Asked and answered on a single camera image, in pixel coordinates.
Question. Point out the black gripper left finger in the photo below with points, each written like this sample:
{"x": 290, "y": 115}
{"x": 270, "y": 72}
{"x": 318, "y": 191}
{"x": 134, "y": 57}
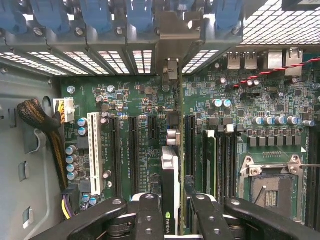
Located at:
{"x": 150, "y": 220}

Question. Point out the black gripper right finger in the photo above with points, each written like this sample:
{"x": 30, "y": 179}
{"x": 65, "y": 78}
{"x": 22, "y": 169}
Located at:
{"x": 210, "y": 220}

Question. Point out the black RAM slot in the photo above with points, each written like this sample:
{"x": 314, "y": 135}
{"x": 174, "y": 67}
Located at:
{"x": 317, "y": 175}
{"x": 220, "y": 165}
{"x": 310, "y": 175}
{"x": 227, "y": 165}
{"x": 234, "y": 165}

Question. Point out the long black expansion slot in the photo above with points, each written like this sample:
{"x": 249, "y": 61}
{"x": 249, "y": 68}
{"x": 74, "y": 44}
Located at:
{"x": 133, "y": 155}
{"x": 116, "y": 155}

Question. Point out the CPU socket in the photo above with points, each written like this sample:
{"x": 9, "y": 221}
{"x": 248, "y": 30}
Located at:
{"x": 272, "y": 192}

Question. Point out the white expansion slot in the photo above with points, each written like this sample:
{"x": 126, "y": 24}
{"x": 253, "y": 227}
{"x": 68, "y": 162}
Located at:
{"x": 95, "y": 155}

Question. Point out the short black expansion slot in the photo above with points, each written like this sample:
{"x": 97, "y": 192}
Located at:
{"x": 153, "y": 127}

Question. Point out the thin locking lever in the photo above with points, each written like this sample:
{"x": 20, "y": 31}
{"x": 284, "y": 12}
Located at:
{"x": 310, "y": 165}

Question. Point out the green motherboard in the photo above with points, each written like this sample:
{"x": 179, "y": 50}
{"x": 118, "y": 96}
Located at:
{"x": 275, "y": 105}

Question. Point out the white power connector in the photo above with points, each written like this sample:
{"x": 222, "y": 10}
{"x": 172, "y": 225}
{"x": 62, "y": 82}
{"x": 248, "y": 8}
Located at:
{"x": 66, "y": 110}

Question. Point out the open black PC case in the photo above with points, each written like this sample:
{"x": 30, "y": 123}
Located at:
{"x": 25, "y": 150}

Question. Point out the blue slot clip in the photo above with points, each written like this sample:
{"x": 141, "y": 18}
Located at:
{"x": 228, "y": 13}
{"x": 140, "y": 15}
{"x": 12, "y": 15}
{"x": 50, "y": 15}
{"x": 96, "y": 15}

